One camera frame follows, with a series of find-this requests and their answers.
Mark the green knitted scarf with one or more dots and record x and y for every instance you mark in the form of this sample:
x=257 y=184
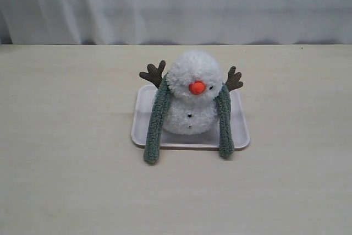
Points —
x=155 y=127

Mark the white plush snowman toy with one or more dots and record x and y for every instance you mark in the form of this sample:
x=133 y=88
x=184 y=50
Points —
x=194 y=80

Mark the white plastic tray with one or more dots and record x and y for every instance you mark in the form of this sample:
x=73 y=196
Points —
x=206 y=141

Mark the white backdrop curtain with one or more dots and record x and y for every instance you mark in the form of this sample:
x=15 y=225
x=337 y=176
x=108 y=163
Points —
x=175 y=22

